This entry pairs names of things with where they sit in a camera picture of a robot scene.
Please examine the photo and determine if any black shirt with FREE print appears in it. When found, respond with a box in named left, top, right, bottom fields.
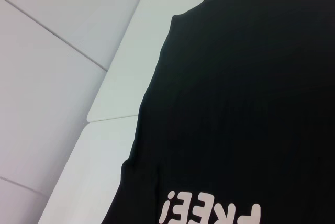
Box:
left=100, top=0, right=335, bottom=224

